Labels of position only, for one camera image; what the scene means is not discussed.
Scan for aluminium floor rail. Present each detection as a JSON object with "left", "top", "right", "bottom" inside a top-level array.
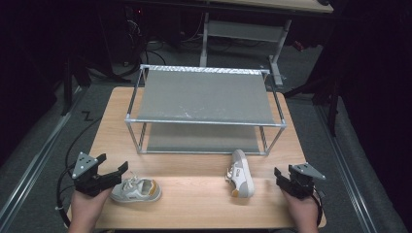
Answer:
[
  {"left": 0, "top": 85, "right": 84, "bottom": 227},
  {"left": 315, "top": 105, "right": 378, "bottom": 233}
]

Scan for white shoe with yellow heel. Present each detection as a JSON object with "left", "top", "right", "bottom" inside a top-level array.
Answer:
[
  {"left": 225, "top": 149, "right": 256, "bottom": 199},
  {"left": 110, "top": 176, "right": 162, "bottom": 204}
]

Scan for metal shoe rack grey shelves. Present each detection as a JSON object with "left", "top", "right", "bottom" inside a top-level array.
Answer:
[{"left": 124, "top": 64, "right": 288, "bottom": 156}]

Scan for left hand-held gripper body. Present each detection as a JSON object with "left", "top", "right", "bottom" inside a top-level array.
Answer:
[{"left": 71, "top": 151, "right": 115, "bottom": 197}]

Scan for black cable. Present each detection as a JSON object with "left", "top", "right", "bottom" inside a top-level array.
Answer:
[
  {"left": 55, "top": 116, "right": 102, "bottom": 227},
  {"left": 311, "top": 188, "right": 326, "bottom": 227}
]

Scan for dark computer tower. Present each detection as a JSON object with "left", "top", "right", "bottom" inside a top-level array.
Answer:
[{"left": 120, "top": 5, "right": 148, "bottom": 66}]

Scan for person's left hand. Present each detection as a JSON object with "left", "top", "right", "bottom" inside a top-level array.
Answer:
[{"left": 67, "top": 187, "right": 113, "bottom": 233}]

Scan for black stand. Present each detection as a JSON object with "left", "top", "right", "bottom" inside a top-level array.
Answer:
[
  {"left": 60, "top": 57, "right": 92, "bottom": 117},
  {"left": 284, "top": 77, "right": 342, "bottom": 138}
]

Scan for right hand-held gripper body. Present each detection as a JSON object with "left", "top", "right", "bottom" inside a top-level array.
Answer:
[{"left": 281, "top": 162, "right": 326, "bottom": 199}]

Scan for person's right hand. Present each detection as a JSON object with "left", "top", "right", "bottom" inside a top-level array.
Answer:
[{"left": 281, "top": 189, "right": 321, "bottom": 233}]

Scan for desk with white legs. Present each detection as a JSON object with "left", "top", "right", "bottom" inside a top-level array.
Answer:
[{"left": 198, "top": 0, "right": 334, "bottom": 87}]

